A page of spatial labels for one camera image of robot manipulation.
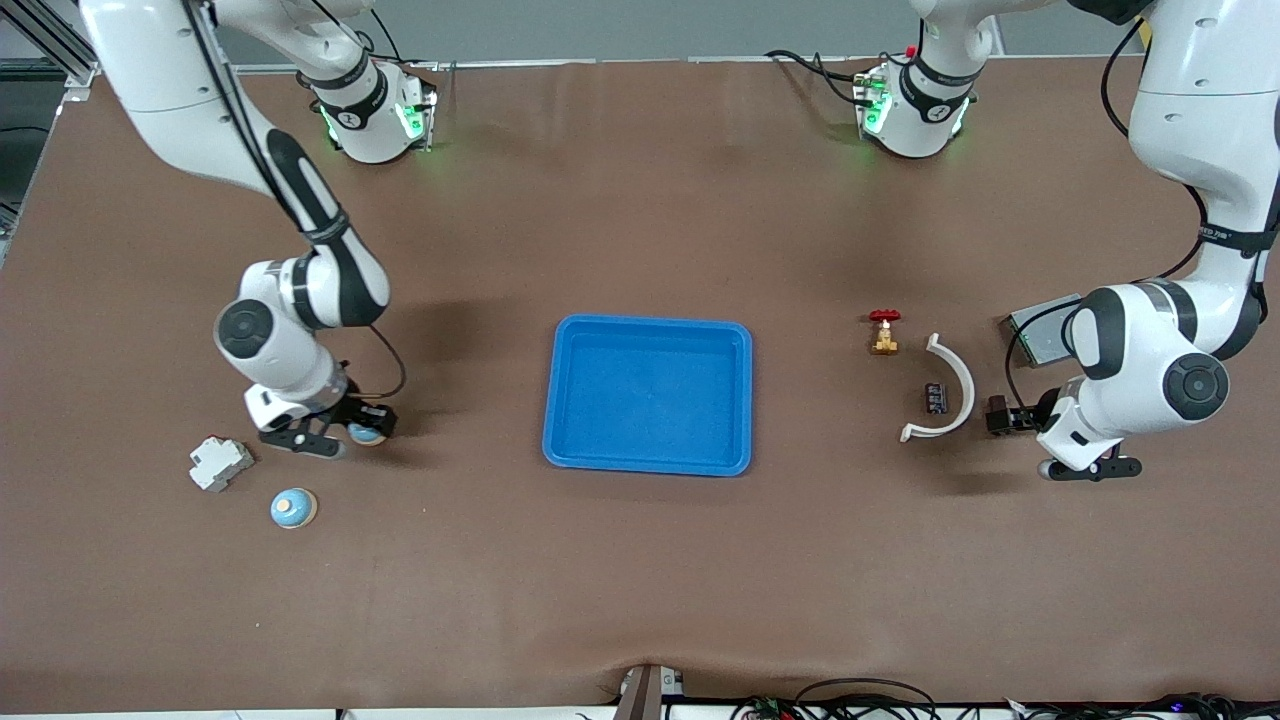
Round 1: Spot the aluminium profile stub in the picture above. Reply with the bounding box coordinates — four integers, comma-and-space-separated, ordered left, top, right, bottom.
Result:
612, 663, 688, 720

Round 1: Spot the blue plastic tray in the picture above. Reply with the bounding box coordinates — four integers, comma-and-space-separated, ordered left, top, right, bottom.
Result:
542, 314, 754, 478

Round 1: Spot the white circuit breaker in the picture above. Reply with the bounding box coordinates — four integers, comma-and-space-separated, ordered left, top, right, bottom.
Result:
189, 436, 256, 493

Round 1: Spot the white semicircular plastic bracket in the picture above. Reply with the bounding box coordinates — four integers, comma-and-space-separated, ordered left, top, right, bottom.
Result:
899, 332, 976, 444

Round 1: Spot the black cable loop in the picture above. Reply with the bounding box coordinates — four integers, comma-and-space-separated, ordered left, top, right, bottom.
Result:
795, 678, 941, 720

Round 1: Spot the aluminium frame extrusion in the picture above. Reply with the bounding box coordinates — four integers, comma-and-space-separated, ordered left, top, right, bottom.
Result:
0, 0, 101, 103

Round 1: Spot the black cable bundle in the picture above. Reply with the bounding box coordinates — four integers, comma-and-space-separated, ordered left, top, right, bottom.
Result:
1005, 692, 1280, 720

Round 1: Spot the silver metal module box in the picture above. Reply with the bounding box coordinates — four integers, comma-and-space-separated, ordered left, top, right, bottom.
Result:
1000, 293, 1086, 369

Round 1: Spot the black arm base cable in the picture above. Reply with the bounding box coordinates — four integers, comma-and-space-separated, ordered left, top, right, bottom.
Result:
765, 48, 871, 106

